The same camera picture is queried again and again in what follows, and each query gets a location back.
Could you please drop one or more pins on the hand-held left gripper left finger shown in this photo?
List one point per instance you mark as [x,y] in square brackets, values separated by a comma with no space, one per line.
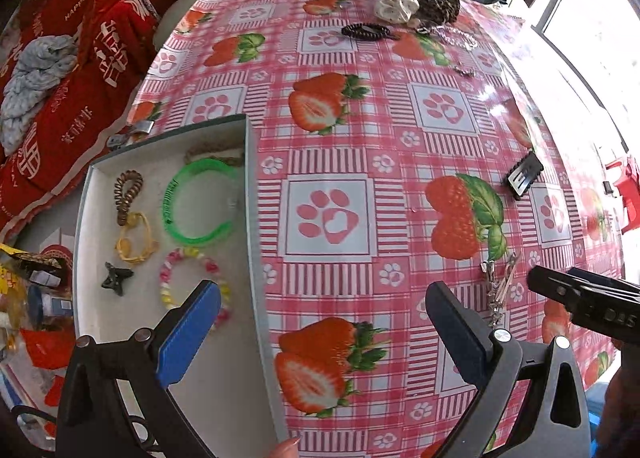
[192,328]

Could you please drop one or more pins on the white scrunchie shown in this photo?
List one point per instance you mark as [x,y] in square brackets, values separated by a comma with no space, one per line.
[395,3]

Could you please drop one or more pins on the white shallow tray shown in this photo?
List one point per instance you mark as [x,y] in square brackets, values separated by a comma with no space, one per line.
[100,218]

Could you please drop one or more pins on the leopard print scrunchie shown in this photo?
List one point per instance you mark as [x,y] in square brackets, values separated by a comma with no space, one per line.
[440,8]

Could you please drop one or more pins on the person's left hand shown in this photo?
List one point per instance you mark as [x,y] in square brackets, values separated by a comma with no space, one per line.
[287,448]

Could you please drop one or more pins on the small black claw clip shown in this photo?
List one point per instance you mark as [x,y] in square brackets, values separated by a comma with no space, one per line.
[115,278]

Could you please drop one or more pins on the person's right forearm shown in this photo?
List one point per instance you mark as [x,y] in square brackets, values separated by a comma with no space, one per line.
[620,413]

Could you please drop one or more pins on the grey crumpled cloth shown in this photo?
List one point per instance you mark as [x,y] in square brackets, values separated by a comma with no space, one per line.
[30,83]

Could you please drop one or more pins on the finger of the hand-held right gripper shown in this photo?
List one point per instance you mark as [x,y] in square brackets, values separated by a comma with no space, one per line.
[550,285]
[605,279]

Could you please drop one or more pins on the small silver earrings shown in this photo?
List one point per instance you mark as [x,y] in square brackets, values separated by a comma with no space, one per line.
[465,70]

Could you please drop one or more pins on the green plastic bangle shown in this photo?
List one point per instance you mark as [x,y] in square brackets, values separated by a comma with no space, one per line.
[172,228]

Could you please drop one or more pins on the black rectangular comb clip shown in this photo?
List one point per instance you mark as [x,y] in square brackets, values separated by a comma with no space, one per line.
[522,175]

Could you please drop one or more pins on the red plastic chair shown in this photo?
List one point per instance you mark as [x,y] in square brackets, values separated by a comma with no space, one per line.
[627,188]

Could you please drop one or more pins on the red printed blanket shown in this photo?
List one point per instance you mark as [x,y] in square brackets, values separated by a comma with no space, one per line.
[75,103]

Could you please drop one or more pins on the large window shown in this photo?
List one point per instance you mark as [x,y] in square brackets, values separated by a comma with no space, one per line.
[590,13]

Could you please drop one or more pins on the pile of colourful packets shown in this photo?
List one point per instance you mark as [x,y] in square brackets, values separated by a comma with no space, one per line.
[40,278]

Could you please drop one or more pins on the metal tablecloth clamp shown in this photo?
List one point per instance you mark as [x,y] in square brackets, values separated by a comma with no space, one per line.
[608,187]
[135,130]

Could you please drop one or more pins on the strawberry print pink tablecloth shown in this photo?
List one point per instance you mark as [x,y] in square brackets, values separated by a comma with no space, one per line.
[350,138]

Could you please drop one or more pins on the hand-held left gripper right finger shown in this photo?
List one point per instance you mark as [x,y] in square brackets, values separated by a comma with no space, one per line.
[457,333]

